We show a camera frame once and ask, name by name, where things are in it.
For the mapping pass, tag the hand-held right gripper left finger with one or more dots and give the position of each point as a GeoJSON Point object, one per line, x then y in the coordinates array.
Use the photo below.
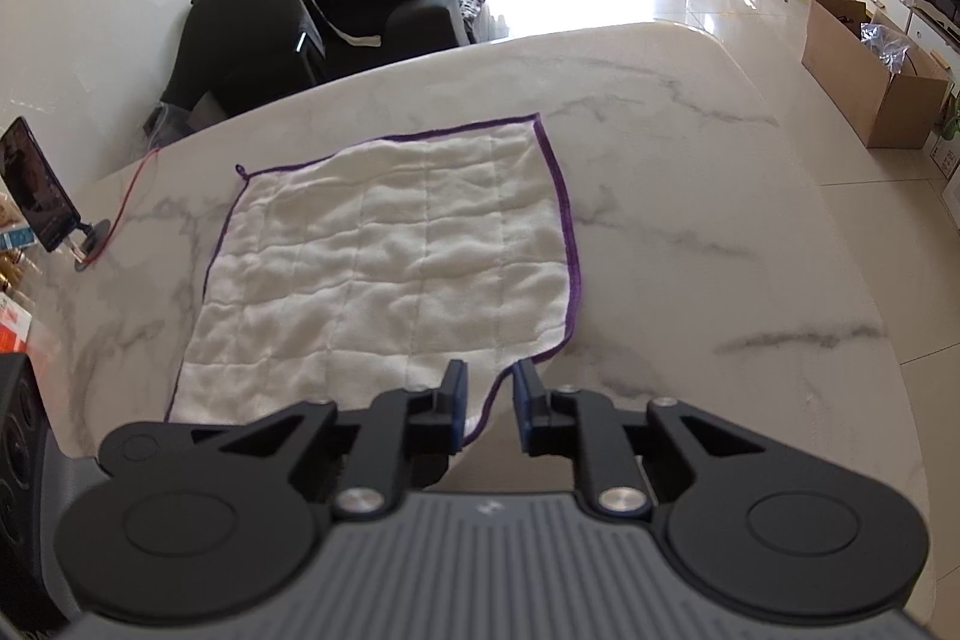
{"type": "Point", "coordinates": [456, 411]}

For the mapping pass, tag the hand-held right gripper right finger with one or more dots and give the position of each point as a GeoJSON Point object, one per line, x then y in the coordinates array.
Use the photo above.
{"type": "Point", "coordinates": [523, 411]}

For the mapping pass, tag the white towel with purple trim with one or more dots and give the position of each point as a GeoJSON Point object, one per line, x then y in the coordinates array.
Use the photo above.
{"type": "Point", "coordinates": [382, 280]}

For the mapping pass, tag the orange box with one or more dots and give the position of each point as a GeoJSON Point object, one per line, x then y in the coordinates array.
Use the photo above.
{"type": "Point", "coordinates": [13, 325]}

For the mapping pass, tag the black smartphone on stand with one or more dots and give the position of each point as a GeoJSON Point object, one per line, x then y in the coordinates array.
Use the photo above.
{"type": "Point", "coordinates": [34, 183]}

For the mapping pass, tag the dark grey sofa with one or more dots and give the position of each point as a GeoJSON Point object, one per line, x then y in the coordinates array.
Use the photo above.
{"type": "Point", "coordinates": [262, 33]}

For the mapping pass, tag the brown cardboard box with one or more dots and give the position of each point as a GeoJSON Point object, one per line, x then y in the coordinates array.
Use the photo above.
{"type": "Point", "coordinates": [862, 78]}

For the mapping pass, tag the clear plastic bag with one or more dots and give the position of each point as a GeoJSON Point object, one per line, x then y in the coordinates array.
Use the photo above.
{"type": "Point", "coordinates": [885, 44]}

